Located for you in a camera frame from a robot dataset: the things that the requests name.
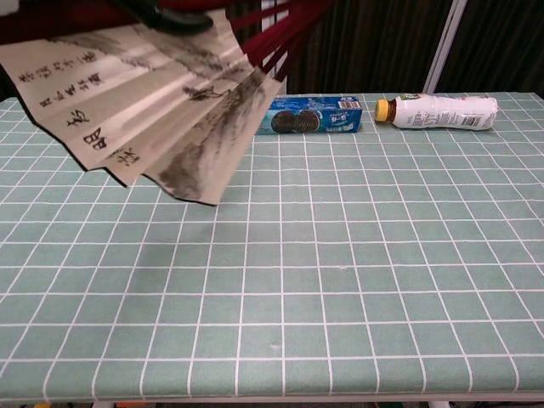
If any dark ribbed curtain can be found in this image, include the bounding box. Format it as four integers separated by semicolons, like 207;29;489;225
0;0;544;102

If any white slanted frame post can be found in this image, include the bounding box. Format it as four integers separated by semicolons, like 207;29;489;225
423;0;469;95

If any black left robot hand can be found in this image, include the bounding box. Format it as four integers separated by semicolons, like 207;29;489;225
108;0;214;34

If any green checked tablecloth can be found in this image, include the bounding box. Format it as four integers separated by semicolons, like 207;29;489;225
0;92;544;405

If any blue Oreo cookie box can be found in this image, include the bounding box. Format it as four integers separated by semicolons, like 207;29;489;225
256;94;364;136

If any red ribbed paper folding fan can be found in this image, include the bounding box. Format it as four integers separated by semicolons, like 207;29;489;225
0;0;337;207

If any white bottle with yellow cap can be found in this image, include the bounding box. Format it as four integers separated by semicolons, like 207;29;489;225
374;93;499;130

